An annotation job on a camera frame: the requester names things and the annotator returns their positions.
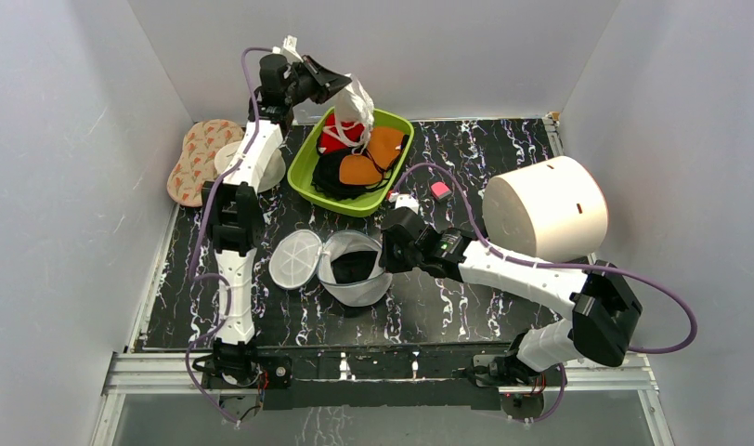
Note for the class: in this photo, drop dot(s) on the red bra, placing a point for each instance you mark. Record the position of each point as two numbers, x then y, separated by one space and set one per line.
337 138

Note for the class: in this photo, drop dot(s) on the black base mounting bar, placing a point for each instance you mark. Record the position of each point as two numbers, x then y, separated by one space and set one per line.
478 375

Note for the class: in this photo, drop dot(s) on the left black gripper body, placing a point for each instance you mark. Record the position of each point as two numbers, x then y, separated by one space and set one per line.
299 92

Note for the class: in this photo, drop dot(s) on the white mesh laundry bag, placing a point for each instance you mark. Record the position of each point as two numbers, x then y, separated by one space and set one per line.
347 265

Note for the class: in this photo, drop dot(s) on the green plastic tray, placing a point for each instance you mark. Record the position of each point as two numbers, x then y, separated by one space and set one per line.
300 171

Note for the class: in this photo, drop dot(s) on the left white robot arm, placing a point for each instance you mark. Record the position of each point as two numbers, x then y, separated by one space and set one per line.
232 219

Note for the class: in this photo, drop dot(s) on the small pink eraser block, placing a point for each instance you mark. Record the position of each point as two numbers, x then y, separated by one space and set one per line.
441 192

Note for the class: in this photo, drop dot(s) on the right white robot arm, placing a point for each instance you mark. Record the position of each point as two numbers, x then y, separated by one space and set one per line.
598 310

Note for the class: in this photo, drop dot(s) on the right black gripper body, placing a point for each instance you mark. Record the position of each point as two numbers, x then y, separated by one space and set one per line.
392 247

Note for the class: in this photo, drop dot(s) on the orange black bra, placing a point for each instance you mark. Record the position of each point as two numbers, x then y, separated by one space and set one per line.
344 175

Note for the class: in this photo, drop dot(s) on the white bra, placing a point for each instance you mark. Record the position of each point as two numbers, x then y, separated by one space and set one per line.
354 104

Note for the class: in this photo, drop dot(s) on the large white cylinder bag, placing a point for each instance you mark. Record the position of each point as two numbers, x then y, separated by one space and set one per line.
554 210

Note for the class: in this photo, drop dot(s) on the floral beige laundry bag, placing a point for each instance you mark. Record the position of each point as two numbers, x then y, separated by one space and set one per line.
196 162

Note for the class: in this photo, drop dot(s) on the cream round laundry bag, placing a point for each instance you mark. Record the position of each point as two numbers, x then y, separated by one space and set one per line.
272 176

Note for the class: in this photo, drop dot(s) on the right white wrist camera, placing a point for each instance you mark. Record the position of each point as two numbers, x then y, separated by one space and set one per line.
404 200

